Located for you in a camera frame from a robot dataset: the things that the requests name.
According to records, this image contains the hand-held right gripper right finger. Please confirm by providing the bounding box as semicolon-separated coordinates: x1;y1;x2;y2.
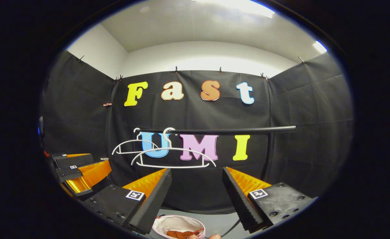
222;167;317;233

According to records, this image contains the orange corduroy jacket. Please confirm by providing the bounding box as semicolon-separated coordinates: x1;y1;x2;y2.
166;229;203;239

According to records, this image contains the row of small black clips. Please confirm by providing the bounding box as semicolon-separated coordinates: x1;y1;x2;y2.
78;55;305;82

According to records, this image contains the white plastic hanger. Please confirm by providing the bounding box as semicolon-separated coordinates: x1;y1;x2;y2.
131;127;217;169
112;128;160;156

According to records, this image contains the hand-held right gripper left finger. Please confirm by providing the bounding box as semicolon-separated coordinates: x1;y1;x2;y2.
82;168;173;235

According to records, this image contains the small ceiling light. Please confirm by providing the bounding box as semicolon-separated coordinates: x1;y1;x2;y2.
312;40;328;54

